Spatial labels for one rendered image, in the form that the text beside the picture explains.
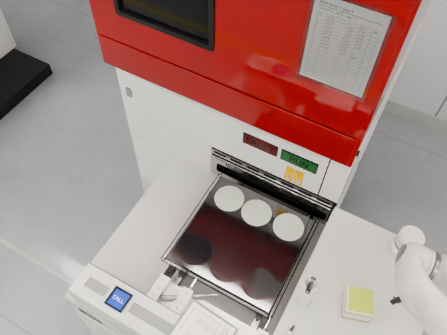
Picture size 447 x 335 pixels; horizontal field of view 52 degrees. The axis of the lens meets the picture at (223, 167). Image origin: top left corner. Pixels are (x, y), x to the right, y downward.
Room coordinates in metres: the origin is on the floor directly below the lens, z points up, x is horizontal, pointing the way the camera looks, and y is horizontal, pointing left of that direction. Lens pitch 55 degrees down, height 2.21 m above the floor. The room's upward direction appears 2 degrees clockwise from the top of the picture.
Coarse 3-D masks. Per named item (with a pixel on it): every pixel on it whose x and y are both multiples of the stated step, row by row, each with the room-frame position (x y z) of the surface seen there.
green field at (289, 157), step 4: (284, 152) 0.84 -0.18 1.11; (284, 156) 0.84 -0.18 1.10; (288, 156) 0.83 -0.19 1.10; (292, 156) 0.83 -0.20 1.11; (296, 156) 0.82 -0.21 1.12; (288, 160) 0.83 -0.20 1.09; (292, 160) 0.83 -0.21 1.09; (296, 160) 0.82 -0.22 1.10; (300, 160) 0.81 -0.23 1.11; (304, 160) 0.81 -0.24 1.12; (296, 164) 0.82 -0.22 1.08; (300, 164) 0.81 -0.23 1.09; (304, 164) 0.81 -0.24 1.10; (308, 164) 0.80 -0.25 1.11; (312, 164) 0.80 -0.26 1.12; (304, 168) 0.81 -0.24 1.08; (308, 168) 0.80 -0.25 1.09; (312, 168) 0.80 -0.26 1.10
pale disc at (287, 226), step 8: (280, 216) 0.74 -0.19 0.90; (288, 216) 0.74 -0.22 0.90; (296, 216) 0.74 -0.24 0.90; (280, 224) 0.71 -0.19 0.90; (288, 224) 0.71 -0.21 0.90; (296, 224) 0.71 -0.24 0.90; (280, 232) 0.68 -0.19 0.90; (288, 232) 0.68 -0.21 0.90; (296, 232) 0.69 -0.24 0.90; (288, 240) 0.66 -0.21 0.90
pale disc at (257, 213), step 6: (246, 204) 0.78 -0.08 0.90; (252, 204) 0.78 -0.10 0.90; (258, 204) 0.78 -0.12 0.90; (264, 204) 0.78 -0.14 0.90; (246, 210) 0.76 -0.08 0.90; (252, 210) 0.76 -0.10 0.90; (258, 210) 0.76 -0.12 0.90; (264, 210) 0.76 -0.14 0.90; (270, 210) 0.76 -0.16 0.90; (246, 216) 0.74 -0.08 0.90; (252, 216) 0.74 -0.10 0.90; (258, 216) 0.74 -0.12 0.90; (264, 216) 0.74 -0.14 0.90; (270, 216) 0.74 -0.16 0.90; (246, 222) 0.71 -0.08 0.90; (252, 222) 0.72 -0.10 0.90; (258, 222) 0.72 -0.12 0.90; (264, 222) 0.72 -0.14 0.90
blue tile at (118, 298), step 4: (116, 288) 0.46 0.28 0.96; (116, 292) 0.45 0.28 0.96; (120, 292) 0.45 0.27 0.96; (124, 292) 0.45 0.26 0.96; (112, 296) 0.43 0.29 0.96; (116, 296) 0.43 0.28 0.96; (120, 296) 0.43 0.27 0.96; (124, 296) 0.44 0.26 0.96; (128, 296) 0.44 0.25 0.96; (108, 300) 0.42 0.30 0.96; (112, 300) 0.42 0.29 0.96; (116, 300) 0.42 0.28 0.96; (120, 300) 0.42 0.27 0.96; (124, 300) 0.42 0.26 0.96; (112, 304) 0.41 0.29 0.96; (116, 304) 0.41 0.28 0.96; (120, 304) 0.41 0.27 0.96; (120, 308) 0.40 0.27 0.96
